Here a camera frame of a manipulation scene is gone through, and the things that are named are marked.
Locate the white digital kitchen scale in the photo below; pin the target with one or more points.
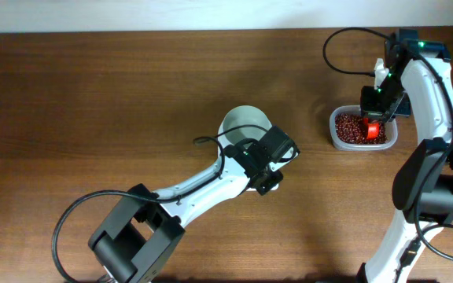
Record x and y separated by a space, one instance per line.
275 147

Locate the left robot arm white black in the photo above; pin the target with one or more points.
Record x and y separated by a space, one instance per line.
140 233

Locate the white round bowl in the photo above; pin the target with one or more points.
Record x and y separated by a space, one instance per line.
254 124

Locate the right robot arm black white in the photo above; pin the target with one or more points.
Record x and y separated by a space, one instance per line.
414 78

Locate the red adzuki beans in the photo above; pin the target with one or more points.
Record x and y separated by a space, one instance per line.
349 129

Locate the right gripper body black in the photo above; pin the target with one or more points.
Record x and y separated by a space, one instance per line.
383 102

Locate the orange measuring scoop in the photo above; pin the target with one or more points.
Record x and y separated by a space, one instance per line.
371 129

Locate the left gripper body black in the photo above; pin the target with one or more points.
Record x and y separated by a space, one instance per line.
270 178

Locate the clear plastic container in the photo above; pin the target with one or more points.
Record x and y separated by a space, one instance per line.
390 130

